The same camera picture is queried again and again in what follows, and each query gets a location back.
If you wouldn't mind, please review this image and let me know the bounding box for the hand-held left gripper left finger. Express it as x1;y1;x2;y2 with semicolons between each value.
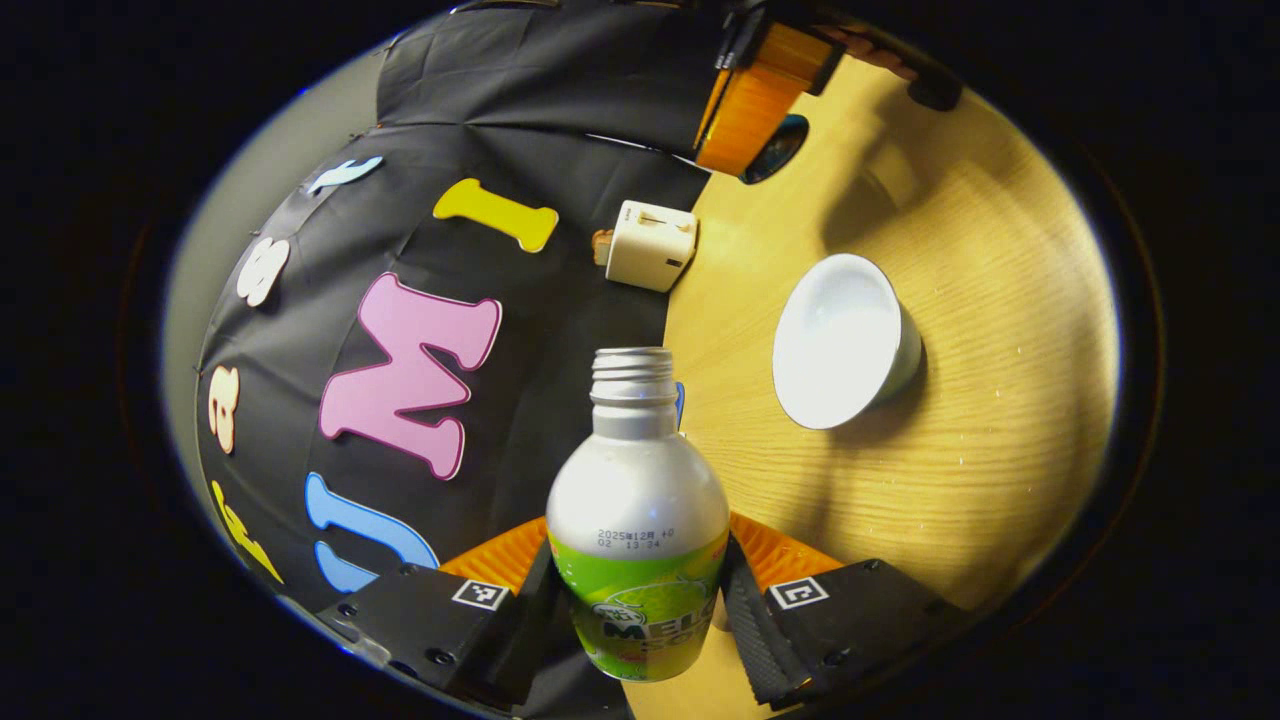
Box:
315;515;561;711

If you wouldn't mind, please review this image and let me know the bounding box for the white toaster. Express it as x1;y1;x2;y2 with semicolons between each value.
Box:
605;200;699;293

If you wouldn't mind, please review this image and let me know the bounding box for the blue teacup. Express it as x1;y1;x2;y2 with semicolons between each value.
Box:
772;253;924;431

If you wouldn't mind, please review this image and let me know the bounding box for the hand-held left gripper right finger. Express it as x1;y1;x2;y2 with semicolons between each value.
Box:
720;512;966;711

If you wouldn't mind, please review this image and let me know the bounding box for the black backdrop cloth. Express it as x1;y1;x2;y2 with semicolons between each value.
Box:
195;0;741;621

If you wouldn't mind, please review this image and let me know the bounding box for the green label aluminium water bottle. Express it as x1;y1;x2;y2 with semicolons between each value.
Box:
546;347;731;683

